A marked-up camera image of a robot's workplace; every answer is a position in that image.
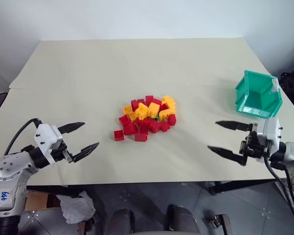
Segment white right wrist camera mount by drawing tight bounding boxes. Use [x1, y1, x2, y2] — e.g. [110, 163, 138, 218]
[256, 117, 283, 158]

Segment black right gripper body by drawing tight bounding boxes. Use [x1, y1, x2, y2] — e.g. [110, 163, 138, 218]
[239, 122, 273, 163]

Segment black equipment beside table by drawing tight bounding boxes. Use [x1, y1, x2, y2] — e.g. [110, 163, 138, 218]
[278, 55, 294, 100]

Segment black table frame bar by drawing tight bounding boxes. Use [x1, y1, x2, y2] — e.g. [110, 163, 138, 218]
[26, 185, 82, 197]

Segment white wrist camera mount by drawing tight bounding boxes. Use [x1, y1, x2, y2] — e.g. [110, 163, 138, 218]
[256, 117, 283, 158]
[33, 123, 64, 164]

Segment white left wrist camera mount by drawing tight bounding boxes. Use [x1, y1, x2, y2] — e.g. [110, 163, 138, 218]
[33, 123, 64, 164]

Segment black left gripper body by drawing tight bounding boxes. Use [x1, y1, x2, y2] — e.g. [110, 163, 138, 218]
[50, 142, 76, 165]

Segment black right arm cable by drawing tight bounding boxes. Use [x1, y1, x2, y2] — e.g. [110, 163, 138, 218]
[284, 168, 294, 217]
[264, 156, 294, 235]

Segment metal caster bracket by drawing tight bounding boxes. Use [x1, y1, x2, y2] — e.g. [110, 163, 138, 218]
[202, 213, 234, 235]

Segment dark rounded shape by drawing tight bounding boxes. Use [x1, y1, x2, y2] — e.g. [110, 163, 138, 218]
[166, 204, 202, 235]
[104, 208, 136, 235]

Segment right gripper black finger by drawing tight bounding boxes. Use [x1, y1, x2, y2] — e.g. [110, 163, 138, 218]
[215, 120, 253, 132]
[207, 145, 248, 167]

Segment black metal table leg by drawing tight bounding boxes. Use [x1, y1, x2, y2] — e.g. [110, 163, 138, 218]
[209, 180, 277, 196]

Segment brown cardboard box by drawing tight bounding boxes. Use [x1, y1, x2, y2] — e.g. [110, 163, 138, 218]
[24, 190, 62, 212]

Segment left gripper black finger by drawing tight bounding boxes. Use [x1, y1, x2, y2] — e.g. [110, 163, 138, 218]
[72, 142, 100, 164]
[57, 121, 86, 135]

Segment green plastic storage bin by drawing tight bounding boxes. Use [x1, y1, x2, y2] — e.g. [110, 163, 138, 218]
[235, 70, 284, 118]

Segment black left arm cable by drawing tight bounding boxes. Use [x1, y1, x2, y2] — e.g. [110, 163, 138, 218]
[3, 118, 43, 156]

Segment white crumpled foam wrap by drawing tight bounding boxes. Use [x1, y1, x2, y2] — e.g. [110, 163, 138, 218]
[55, 191, 97, 225]

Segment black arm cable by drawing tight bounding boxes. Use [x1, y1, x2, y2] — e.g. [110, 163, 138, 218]
[264, 156, 294, 235]
[3, 118, 43, 156]
[284, 168, 294, 217]

